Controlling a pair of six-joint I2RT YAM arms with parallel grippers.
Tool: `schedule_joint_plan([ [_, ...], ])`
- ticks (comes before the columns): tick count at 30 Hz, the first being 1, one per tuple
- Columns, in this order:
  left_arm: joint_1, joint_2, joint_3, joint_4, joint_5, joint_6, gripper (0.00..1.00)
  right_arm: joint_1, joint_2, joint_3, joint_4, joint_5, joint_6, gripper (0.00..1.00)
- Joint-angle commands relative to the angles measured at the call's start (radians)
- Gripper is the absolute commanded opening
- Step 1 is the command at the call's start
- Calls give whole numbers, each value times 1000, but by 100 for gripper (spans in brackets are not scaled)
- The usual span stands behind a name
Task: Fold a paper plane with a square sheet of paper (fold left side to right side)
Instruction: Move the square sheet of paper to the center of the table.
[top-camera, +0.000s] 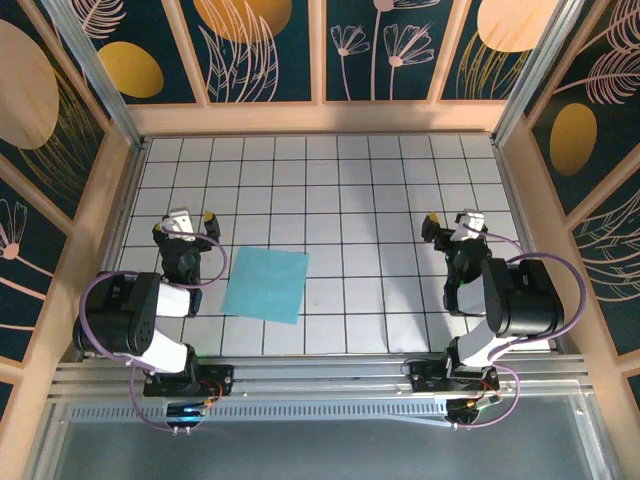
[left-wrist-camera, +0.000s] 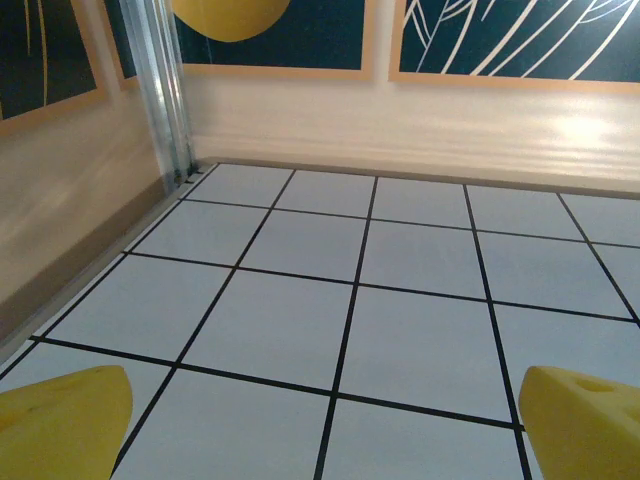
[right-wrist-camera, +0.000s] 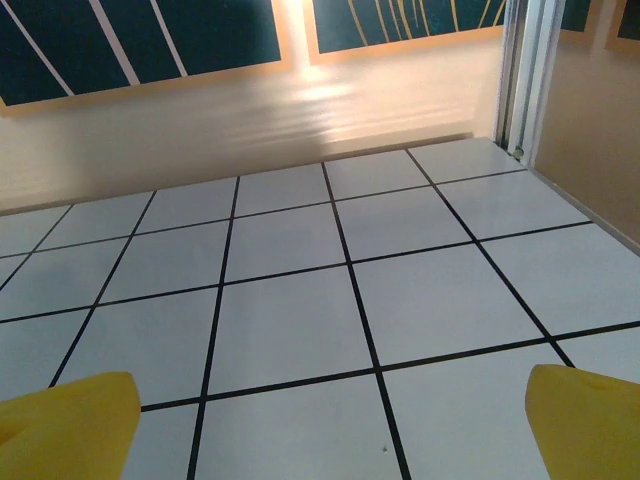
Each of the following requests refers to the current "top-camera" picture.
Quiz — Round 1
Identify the light blue paper sheet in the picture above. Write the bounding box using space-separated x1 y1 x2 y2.
219 245 311 325

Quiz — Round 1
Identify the white grid mat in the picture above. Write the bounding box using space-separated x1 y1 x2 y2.
94 134 556 357

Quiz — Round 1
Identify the small controller board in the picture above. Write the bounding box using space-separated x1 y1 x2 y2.
166 399 211 420
446 397 503 417

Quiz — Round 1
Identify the grey frosted panel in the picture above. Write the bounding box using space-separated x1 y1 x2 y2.
29 394 616 480

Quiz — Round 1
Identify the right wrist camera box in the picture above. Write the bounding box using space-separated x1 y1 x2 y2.
457 209 489 235

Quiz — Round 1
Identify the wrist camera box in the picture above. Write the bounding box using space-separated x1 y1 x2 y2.
457 209 489 235
163 209 196 237

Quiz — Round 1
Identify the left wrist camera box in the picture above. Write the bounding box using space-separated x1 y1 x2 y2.
163 209 196 237

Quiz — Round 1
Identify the aluminium side rail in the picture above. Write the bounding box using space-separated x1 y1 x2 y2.
492 139 569 354
74 137 151 361

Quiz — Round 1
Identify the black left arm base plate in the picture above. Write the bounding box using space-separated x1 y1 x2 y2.
143 363 235 399

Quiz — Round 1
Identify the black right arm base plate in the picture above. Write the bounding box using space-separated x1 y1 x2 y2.
409 360 500 394

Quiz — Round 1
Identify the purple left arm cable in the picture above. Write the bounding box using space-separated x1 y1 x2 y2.
79 230 229 434

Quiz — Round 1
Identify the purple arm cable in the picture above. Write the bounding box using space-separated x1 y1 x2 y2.
462 224 587 431
79 230 229 434

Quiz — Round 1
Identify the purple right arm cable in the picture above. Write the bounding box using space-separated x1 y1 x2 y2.
462 224 587 431

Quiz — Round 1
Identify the aluminium corner post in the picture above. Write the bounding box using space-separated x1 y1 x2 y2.
42 0 146 149
492 0 589 146

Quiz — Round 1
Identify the aluminium mounting rail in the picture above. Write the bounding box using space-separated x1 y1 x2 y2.
47 353 594 409

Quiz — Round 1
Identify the slotted grey cable duct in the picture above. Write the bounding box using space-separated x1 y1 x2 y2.
69 402 451 422

